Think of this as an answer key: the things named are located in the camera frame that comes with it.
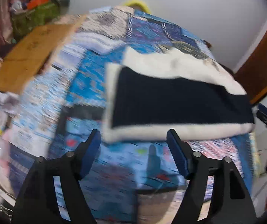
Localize black and white striped sweater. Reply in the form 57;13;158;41
102;47;254;143

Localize brown wooden door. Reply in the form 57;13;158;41
234;30;267;105

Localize blue patchwork bedspread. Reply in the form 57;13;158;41
10;7;255;223

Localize wooden lap desk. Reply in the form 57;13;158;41
0;15;86;95

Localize yellow curved headboard tube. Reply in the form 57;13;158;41
122;0;151;14

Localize green laundry basket with clutter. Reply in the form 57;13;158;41
10;0;70;41

